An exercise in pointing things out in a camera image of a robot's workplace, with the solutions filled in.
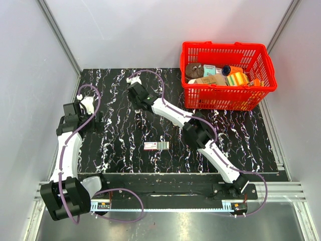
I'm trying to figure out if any red white staple box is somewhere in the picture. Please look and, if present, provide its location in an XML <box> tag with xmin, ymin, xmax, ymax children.
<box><xmin>143</xmin><ymin>142</ymin><xmax>169</xmax><ymax>151</ymax></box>

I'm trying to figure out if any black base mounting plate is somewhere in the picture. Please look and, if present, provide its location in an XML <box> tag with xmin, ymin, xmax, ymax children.
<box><xmin>98</xmin><ymin>173</ymin><xmax>258</xmax><ymax>201</ymax></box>

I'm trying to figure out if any red plastic shopping basket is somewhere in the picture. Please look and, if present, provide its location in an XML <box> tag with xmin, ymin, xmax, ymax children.
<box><xmin>180</xmin><ymin>41</ymin><xmax>277</xmax><ymax>111</ymax></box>

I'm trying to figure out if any aluminium rail with ruler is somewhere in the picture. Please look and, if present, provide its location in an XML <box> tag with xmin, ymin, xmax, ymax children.
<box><xmin>90</xmin><ymin>197</ymin><xmax>247</xmax><ymax>213</ymax></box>

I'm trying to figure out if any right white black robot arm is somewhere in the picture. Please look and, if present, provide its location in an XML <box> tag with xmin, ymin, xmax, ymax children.
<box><xmin>127</xmin><ymin>82</ymin><xmax>249</xmax><ymax>199</ymax></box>

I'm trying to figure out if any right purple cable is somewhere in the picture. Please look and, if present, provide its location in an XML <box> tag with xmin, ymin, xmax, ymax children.
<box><xmin>129</xmin><ymin>69</ymin><xmax>268</xmax><ymax>218</ymax></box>

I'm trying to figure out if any light blue card box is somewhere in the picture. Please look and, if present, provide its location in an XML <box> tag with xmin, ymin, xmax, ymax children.
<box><xmin>203</xmin><ymin>64</ymin><xmax>216</xmax><ymax>77</ymax></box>

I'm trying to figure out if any blue capped orange bottle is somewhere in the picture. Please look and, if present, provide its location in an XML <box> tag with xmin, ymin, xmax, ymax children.
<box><xmin>222</xmin><ymin>65</ymin><xmax>243</xmax><ymax>76</ymax></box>

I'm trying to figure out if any brown round item in basket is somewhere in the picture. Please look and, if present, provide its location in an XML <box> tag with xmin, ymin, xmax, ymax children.
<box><xmin>185</xmin><ymin>63</ymin><xmax>204</xmax><ymax>79</ymax></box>

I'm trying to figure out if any yellow green box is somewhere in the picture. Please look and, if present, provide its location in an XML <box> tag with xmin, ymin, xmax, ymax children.
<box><xmin>227</xmin><ymin>72</ymin><xmax>249</xmax><ymax>86</ymax></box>

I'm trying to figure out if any brown cardboard package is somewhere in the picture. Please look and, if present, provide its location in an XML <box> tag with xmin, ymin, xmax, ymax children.
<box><xmin>188</xmin><ymin>74</ymin><xmax>227</xmax><ymax>86</ymax></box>

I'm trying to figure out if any orange snack packet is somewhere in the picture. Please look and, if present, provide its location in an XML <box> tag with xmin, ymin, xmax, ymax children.
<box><xmin>247</xmin><ymin>78</ymin><xmax>264</xmax><ymax>87</ymax></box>

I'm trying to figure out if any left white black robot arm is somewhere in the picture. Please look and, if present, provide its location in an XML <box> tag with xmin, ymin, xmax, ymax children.
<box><xmin>40</xmin><ymin>97</ymin><xmax>109</xmax><ymax>221</ymax></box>

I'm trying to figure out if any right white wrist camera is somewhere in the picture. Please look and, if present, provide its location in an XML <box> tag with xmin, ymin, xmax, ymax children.
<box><xmin>126</xmin><ymin>76</ymin><xmax>142</xmax><ymax>87</ymax></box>

